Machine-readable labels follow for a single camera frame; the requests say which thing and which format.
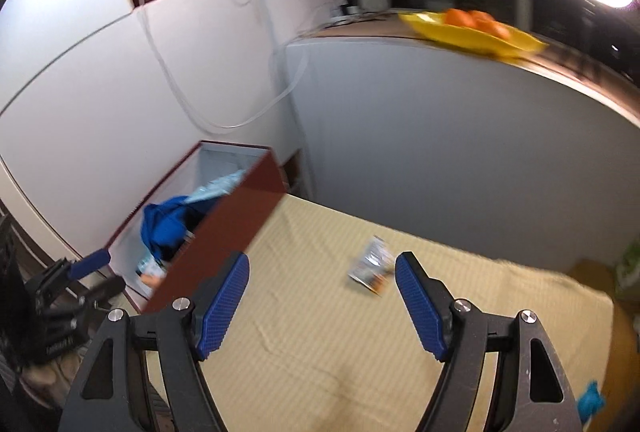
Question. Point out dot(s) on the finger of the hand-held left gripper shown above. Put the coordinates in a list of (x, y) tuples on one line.
[(90, 263)]

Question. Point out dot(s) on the blue cloth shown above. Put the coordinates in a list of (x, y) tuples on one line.
[(165, 227)]

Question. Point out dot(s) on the white and orange packet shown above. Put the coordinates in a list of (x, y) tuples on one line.
[(150, 268)]

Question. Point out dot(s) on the black power strip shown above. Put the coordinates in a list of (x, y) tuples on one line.
[(12, 262)]

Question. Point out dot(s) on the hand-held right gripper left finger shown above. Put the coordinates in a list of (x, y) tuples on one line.
[(222, 307)]

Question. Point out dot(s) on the blue plastic container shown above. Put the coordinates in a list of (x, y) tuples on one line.
[(591, 401)]

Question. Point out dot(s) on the light blue packet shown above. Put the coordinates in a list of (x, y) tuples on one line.
[(215, 189)]

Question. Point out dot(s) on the silver and gold snack packet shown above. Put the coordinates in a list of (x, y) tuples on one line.
[(372, 264)]

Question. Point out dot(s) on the yellow fruit plate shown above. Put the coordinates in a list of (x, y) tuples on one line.
[(450, 37)]

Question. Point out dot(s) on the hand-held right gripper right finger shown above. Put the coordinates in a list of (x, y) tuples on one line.
[(420, 307)]

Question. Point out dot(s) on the striped beige bed sheet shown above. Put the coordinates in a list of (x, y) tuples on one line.
[(325, 352)]

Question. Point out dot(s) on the green and white box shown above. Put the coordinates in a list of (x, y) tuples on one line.
[(630, 269)]

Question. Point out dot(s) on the dark red storage box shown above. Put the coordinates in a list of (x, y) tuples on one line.
[(225, 232)]

